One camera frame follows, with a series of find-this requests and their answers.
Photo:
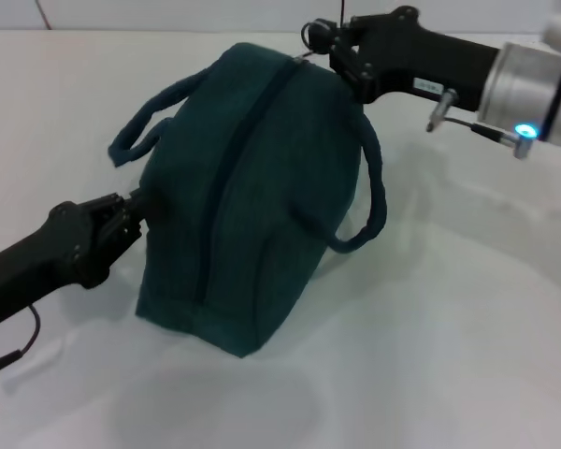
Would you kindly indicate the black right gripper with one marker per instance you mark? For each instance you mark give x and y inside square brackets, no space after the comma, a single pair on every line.
[411,56]

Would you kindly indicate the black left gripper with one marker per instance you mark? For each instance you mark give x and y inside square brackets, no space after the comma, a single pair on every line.
[37,266]

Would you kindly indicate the teal insulated lunch bag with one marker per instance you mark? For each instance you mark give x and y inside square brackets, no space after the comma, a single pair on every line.
[262,210]

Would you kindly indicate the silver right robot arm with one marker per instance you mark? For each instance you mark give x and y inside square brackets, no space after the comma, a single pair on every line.
[528,89]

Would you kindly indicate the white table with rounded corner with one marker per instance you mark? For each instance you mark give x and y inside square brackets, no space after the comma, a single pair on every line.
[425,304]

